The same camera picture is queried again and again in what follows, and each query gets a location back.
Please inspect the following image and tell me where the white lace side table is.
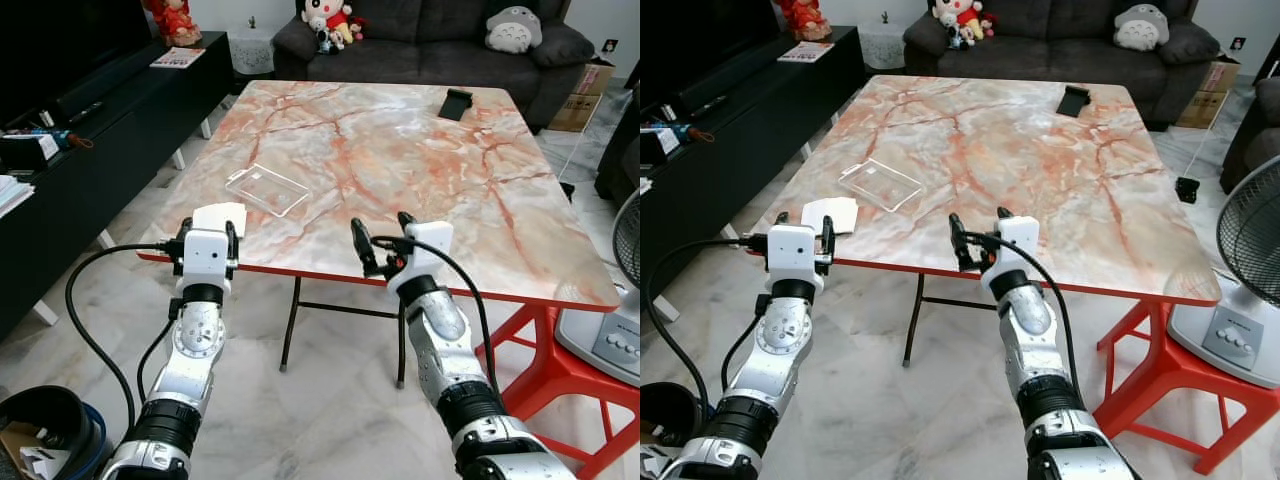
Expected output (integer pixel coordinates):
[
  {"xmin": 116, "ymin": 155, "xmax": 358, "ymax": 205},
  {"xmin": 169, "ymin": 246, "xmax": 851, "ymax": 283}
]
[
  {"xmin": 860, "ymin": 25, "xmax": 910, "ymax": 72},
  {"xmin": 228, "ymin": 28, "xmax": 277, "ymax": 77}
]

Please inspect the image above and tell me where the black television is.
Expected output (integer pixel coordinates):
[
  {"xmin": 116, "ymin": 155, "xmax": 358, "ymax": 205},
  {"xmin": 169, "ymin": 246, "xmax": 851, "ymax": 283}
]
[
  {"xmin": 0, "ymin": 0, "xmax": 152, "ymax": 127},
  {"xmin": 640, "ymin": 0, "xmax": 792, "ymax": 117}
]

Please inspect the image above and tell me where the red dressed doll figure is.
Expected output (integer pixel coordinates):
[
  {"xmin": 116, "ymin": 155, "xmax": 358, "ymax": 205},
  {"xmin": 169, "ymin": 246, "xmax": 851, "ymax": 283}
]
[
  {"xmin": 145, "ymin": 0, "xmax": 202, "ymax": 49},
  {"xmin": 780, "ymin": 0, "xmax": 832, "ymax": 44}
]

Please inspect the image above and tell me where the white floor fan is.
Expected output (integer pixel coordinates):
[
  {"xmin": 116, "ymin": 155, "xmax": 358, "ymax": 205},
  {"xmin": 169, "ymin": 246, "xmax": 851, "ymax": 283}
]
[
  {"xmin": 1167, "ymin": 180, "xmax": 1280, "ymax": 390},
  {"xmin": 555, "ymin": 188, "xmax": 641, "ymax": 387}
]

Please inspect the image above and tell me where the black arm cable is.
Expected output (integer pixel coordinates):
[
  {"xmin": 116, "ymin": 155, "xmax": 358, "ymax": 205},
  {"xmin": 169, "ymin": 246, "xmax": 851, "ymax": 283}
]
[
  {"xmin": 645, "ymin": 233, "xmax": 769, "ymax": 413},
  {"xmin": 968, "ymin": 230, "xmax": 1083, "ymax": 391},
  {"xmin": 372, "ymin": 235, "xmax": 501, "ymax": 396},
  {"xmin": 65, "ymin": 238, "xmax": 187, "ymax": 429}
]

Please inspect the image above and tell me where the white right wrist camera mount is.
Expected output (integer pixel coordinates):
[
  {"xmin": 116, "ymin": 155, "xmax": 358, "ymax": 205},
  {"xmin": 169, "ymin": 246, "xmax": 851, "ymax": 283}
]
[
  {"xmin": 985, "ymin": 215, "xmax": 1042, "ymax": 297},
  {"xmin": 388, "ymin": 222, "xmax": 454, "ymax": 297}
]

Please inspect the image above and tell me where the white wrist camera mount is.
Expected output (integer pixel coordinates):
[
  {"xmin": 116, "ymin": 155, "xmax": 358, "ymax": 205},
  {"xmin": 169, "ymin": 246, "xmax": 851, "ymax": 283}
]
[
  {"xmin": 985, "ymin": 215, "xmax": 1042, "ymax": 297},
  {"xmin": 388, "ymin": 222, "xmax": 454, "ymax": 297},
  {"xmin": 183, "ymin": 230, "xmax": 233, "ymax": 292},
  {"xmin": 765, "ymin": 225, "xmax": 822, "ymax": 297}
]

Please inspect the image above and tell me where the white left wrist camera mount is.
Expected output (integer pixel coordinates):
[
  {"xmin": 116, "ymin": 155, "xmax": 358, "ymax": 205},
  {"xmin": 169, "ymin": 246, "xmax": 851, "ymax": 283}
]
[
  {"xmin": 765, "ymin": 225, "xmax": 822, "ymax": 297},
  {"xmin": 183, "ymin": 230, "xmax": 233, "ymax": 292}
]

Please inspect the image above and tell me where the black white tissue box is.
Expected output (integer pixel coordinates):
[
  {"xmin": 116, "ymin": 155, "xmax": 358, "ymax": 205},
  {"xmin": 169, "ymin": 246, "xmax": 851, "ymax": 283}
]
[
  {"xmin": 640, "ymin": 122, "xmax": 692, "ymax": 162},
  {"xmin": 0, "ymin": 130, "xmax": 62, "ymax": 172}
]

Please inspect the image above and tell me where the dark grey sofa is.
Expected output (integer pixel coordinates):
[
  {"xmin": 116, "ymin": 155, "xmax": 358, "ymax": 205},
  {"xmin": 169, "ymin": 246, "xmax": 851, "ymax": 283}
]
[
  {"xmin": 272, "ymin": 0, "xmax": 597, "ymax": 127},
  {"xmin": 903, "ymin": 0, "xmax": 1223, "ymax": 127}
]

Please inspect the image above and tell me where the clear plastic tray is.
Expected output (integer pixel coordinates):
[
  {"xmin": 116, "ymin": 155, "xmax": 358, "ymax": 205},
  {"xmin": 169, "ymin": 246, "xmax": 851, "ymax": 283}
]
[
  {"xmin": 838, "ymin": 158, "xmax": 927, "ymax": 213},
  {"xmin": 225, "ymin": 163, "xmax": 314, "ymax": 219}
]

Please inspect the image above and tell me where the black metal table leg frame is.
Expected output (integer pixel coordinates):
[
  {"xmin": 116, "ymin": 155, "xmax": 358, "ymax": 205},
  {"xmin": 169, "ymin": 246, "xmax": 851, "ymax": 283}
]
[
  {"xmin": 900, "ymin": 272, "xmax": 1023, "ymax": 368},
  {"xmin": 279, "ymin": 275, "xmax": 412, "ymax": 390}
]

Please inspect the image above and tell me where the cartoon boy plush doll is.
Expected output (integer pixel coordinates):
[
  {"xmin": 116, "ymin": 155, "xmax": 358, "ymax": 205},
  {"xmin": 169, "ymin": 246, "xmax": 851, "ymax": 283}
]
[
  {"xmin": 935, "ymin": 0, "xmax": 986, "ymax": 47},
  {"xmin": 303, "ymin": 0, "xmax": 353, "ymax": 50}
]

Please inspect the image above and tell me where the grey Totoro plush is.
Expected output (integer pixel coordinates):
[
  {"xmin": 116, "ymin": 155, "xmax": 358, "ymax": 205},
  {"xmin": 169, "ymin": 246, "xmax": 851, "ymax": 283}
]
[
  {"xmin": 1113, "ymin": 3, "xmax": 1172, "ymax": 52},
  {"xmin": 485, "ymin": 5, "xmax": 545, "ymax": 55}
]

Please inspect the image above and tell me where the dark grey cushion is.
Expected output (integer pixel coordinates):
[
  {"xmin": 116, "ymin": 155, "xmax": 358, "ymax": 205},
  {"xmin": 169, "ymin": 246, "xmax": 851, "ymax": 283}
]
[
  {"xmin": 530, "ymin": 22, "xmax": 597, "ymax": 70},
  {"xmin": 1160, "ymin": 20, "xmax": 1224, "ymax": 67}
]

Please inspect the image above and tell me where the dark armchair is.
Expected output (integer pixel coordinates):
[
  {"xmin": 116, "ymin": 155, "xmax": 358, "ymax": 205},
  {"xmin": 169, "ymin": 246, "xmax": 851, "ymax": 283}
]
[{"xmin": 1220, "ymin": 75, "xmax": 1280, "ymax": 197}]

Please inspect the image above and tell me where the black rubbish bin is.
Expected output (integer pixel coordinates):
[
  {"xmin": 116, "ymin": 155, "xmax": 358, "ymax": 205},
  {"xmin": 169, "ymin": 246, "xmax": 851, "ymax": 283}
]
[
  {"xmin": 0, "ymin": 385, "xmax": 107, "ymax": 480},
  {"xmin": 640, "ymin": 380, "xmax": 707, "ymax": 480}
]

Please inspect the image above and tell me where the black TV console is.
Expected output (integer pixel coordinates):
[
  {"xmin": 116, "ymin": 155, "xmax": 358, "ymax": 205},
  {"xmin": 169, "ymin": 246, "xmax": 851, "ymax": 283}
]
[
  {"xmin": 640, "ymin": 25, "xmax": 867, "ymax": 303},
  {"xmin": 0, "ymin": 30, "xmax": 237, "ymax": 337}
]

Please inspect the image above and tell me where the brown cardboard box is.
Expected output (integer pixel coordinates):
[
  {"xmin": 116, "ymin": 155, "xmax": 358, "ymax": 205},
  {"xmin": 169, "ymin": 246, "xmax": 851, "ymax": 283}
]
[
  {"xmin": 548, "ymin": 60, "xmax": 617, "ymax": 135},
  {"xmin": 1175, "ymin": 57, "xmax": 1242, "ymax": 130}
]

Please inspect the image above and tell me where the white paper napkin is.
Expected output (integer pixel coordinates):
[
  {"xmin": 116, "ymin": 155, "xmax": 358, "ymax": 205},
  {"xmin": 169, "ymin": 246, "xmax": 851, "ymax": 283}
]
[
  {"xmin": 192, "ymin": 203, "xmax": 249, "ymax": 240},
  {"xmin": 802, "ymin": 197, "xmax": 860, "ymax": 235}
]

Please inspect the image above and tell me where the white paper stack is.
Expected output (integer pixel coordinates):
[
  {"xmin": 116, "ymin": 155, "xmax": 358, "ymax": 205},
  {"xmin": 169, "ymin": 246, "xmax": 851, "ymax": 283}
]
[{"xmin": 0, "ymin": 175, "xmax": 37, "ymax": 217}]

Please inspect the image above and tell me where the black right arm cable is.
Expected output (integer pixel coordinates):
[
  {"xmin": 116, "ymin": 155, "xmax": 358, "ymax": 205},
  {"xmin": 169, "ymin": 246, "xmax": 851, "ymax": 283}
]
[
  {"xmin": 968, "ymin": 230, "xmax": 1083, "ymax": 391},
  {"xmin": 372, "ymin": 235, "xmax": 501, "ymax": 396}
]

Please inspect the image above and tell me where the red white magazine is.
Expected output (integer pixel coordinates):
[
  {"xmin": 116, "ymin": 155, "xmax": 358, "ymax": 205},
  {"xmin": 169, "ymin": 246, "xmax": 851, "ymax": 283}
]
[
  {"xmin": 778, "ymin": 42, "xmax": 836, "ymax": 65},
  {"xmin": 150, "ymin": 47, "xmax": 207, "ymax": 70}
]

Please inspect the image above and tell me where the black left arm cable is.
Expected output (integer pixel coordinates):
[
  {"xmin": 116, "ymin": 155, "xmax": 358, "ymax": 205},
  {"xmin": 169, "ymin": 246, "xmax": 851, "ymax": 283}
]
[
  {"xmin": 645, "ymin": 233, "xmax": 769, "ymax": 413},
  {"xmin": 65, "ymin": 238, "xmax": 187, "ymax": 429}
]

